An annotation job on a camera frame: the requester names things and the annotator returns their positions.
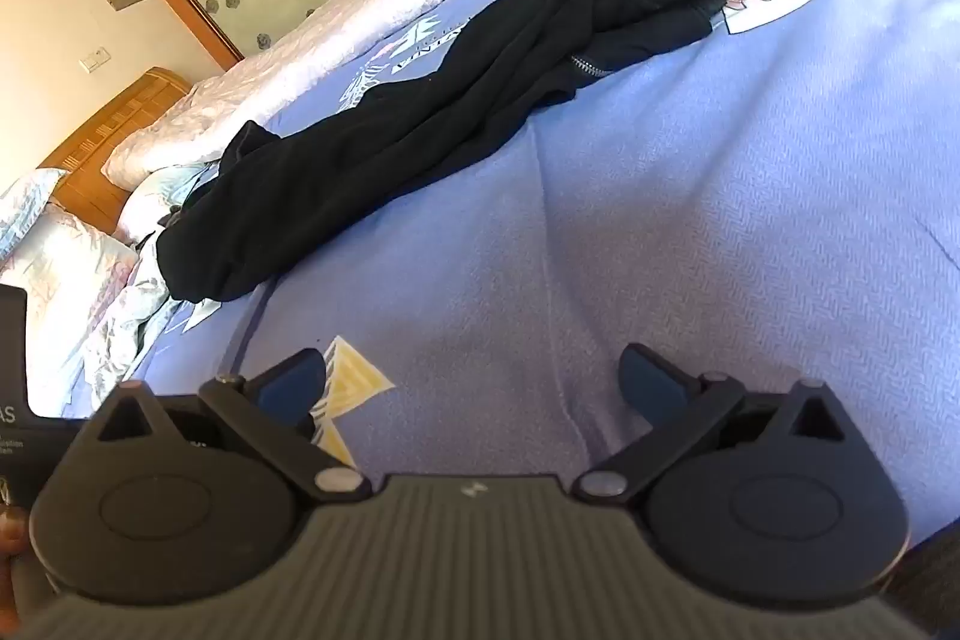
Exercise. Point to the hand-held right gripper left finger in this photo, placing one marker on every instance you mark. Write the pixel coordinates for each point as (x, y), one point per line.
(289, 385)

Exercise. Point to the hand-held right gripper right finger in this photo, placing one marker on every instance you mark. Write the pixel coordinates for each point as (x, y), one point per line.
(646, 379)

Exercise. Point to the black pants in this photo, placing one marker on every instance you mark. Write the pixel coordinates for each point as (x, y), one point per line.
(375, 160)

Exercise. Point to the person's left hand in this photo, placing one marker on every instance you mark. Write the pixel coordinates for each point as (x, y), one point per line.
(9, 557)

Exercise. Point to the crumpled pale floral blanket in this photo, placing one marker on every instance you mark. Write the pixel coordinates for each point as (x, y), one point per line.
(135, 325)

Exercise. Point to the floral pillow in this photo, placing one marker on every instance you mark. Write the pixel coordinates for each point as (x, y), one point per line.
(60, 280)
(30, 205)

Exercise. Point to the blue printed bedsheet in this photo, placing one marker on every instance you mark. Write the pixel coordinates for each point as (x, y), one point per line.
(675, 197)

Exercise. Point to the wooden headboard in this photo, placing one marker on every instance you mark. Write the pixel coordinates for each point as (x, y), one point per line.
(112, 138)

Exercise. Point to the pale pink quilt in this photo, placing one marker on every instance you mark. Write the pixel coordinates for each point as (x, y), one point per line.
(337, 25)

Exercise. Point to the white wall switch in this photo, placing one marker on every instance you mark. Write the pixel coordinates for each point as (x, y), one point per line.
(94, 60)

